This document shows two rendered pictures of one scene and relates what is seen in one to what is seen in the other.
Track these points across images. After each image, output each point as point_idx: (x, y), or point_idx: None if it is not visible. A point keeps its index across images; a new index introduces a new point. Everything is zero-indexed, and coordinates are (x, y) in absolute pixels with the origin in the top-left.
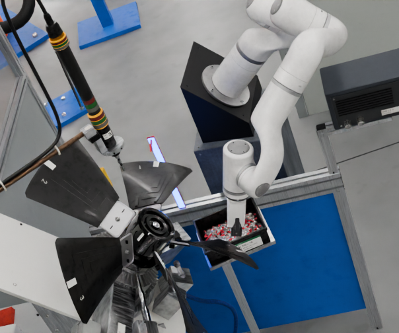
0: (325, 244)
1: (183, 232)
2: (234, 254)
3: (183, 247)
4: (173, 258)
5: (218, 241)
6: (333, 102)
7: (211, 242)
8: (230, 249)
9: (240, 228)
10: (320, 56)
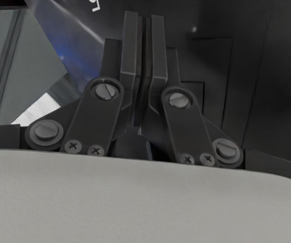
0: None
1: (31, 117)
2: (251, 50)
3: (58, 86)
4: (68, 80)
5: (59, 21)
6: None
7: (83, 62)
8: (169, 29)
9: (188, 98)
10: None
